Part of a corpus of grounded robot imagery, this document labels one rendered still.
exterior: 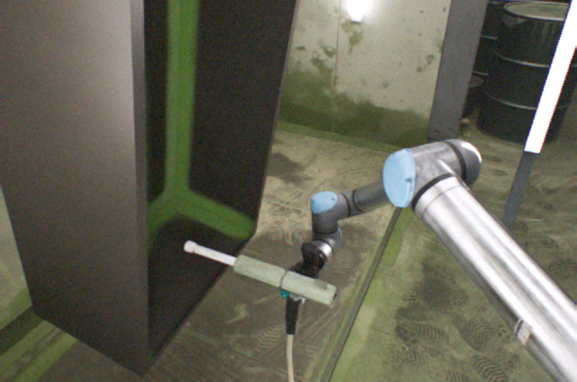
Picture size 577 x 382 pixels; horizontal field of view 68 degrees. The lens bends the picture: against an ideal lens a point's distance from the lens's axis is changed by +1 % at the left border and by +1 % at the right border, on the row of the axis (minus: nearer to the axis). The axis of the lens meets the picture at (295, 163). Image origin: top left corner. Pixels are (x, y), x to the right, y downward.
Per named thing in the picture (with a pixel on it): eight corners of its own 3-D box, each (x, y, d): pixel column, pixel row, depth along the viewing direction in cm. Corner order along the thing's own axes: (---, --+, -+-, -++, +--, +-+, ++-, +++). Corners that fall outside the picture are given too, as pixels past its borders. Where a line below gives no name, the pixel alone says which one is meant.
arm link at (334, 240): (317, 218, 154) (318, 241, 158) (305, 236, 143) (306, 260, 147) (343, 222, 150) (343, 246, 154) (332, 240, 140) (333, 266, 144)
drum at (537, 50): (469, 113, 355) (495, 0, 310) (544, 117, 346) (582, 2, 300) (481, 145, 306) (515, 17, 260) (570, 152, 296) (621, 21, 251)
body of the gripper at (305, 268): (311, 298, 130) (324, 275, 141) (314, 276, 127) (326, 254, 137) (288, 290, 133) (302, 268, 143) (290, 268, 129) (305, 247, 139)
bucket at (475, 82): (473, 122, 339) (481, 88, 324) (435, 115, 349) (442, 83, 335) (477, 108, 363) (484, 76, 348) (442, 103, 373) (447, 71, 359)
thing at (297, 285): (330, 340, 128) (338, 280, 118) (325, 351, 124) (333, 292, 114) (194, 287, 144) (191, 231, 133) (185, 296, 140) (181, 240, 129)
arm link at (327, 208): (334, 186, 149) (335, 217, 154) (305, 194, 145) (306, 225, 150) (348, 196, 141) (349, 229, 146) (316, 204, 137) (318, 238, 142)
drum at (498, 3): (526, 95, 389) (558, -10, 343) (515, 116, 348) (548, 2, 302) (461, 82, 417) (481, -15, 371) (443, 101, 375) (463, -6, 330)
